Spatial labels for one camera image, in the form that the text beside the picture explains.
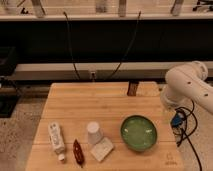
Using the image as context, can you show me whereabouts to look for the white ceramic cup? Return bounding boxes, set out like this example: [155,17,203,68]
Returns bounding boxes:
[87,121,103,145]

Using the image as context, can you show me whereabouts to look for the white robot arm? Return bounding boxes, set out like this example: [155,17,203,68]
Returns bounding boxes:
[160,61,213,115]

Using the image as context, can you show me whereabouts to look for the white eraser block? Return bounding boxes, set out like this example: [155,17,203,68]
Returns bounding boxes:
[91,137,114,162]

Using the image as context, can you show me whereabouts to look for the brown table clamp block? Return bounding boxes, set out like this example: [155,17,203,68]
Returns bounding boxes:
[127,82,139,96]

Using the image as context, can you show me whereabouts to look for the green bowl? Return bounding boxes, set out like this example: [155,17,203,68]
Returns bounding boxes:
[120,115,158,152]

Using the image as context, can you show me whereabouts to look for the white tube with cap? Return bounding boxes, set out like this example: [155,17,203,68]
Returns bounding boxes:
[48,122,66,162]

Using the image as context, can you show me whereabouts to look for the dark red pepper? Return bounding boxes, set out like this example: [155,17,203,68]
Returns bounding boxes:
[73,140,85,166]

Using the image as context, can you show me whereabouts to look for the blue connector box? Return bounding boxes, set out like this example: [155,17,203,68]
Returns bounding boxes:
[170,113,185,127]

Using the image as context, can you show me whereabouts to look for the white wall outlet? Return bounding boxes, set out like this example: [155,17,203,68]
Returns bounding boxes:
[88,70,96,81]

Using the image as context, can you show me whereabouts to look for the right black hanging cable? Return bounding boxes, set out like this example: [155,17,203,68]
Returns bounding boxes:
[105,10,142,81]

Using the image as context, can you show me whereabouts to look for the black hanging cable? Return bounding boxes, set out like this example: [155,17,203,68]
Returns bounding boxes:
[105,10,142,81]
[62,11,82,81]

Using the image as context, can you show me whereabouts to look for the left black hanging cable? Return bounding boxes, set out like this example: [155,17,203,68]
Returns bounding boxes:
[62,11,82,81]

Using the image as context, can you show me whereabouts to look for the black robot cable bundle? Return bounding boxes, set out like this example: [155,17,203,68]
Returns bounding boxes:
[173,99,204,171]

